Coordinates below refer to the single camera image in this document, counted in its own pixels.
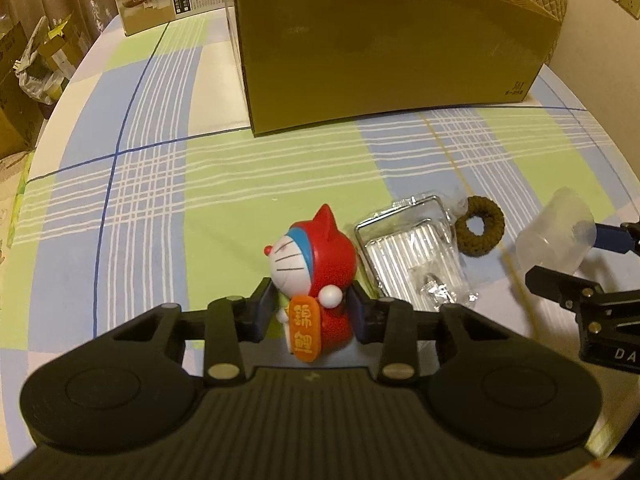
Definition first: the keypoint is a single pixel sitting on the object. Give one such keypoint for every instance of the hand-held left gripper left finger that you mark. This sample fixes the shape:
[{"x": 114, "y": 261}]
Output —
[{"x": 265, "y": 305}]

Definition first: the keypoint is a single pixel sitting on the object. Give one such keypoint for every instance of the silver metal rack in bag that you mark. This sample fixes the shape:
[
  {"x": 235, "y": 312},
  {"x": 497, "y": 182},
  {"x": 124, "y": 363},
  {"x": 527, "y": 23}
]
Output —
[{"x": 415, "y": 255}]

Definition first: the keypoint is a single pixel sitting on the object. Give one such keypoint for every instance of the floor cardboard box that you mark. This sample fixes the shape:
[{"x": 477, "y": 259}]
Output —
[{"x": 15, "y": 120}]

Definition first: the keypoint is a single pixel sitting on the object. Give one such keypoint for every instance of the clear plastic cup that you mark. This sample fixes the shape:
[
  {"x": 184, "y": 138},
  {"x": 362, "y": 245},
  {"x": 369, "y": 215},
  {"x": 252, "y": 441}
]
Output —
[{"x": 550, "y": 230}]

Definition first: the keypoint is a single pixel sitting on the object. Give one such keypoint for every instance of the plastic bag of scraps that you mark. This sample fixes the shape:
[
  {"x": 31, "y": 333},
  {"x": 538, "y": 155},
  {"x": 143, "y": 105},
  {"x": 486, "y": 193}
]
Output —
[{"x": 45, "y": 60}]

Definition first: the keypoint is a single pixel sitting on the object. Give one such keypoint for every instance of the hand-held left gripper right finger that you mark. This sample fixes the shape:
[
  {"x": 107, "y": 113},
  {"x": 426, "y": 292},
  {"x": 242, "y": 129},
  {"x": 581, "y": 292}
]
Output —
[{"x": 357, "y": 312}]

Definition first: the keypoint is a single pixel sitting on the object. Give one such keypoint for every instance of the large olive cardboard box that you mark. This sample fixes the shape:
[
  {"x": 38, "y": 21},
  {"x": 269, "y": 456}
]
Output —
[{"x": 375, "y": 50}]

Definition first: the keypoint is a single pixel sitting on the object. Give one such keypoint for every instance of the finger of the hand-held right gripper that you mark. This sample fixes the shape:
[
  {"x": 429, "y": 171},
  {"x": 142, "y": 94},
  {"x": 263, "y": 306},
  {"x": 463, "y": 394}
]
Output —
[
  {"x": 560, "y": 282},
  {"x": 612, "y": 237}
]

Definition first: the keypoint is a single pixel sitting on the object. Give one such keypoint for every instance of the red cat figurine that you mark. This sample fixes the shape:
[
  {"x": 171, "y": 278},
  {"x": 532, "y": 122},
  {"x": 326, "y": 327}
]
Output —
[{"x": 330, "y": 270}]

